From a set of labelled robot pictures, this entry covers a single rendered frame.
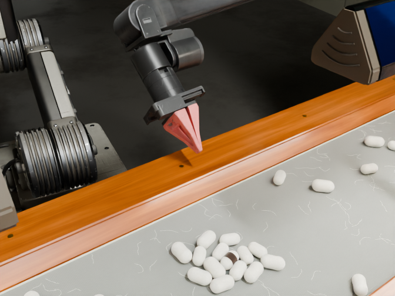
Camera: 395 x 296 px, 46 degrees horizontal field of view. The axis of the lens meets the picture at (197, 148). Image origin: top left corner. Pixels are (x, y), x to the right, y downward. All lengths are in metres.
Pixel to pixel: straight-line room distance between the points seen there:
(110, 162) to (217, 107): 1.36
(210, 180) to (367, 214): 0.26
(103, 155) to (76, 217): 0.67
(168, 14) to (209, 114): 1.76
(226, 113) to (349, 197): 1.81
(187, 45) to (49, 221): 0.38
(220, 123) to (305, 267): 1.85
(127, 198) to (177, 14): 0.34
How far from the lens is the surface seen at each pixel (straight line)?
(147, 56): 0.81
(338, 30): 0.51
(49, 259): 0.71
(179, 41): 0.85
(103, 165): 1.36
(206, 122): 2.50
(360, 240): 0.76
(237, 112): 2.61
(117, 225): 0.74
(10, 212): 0.31
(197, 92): 0.81
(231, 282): 0.65
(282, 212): 0.78
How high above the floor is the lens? 1.24
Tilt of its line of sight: 33 degrees down
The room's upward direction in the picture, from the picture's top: straight up
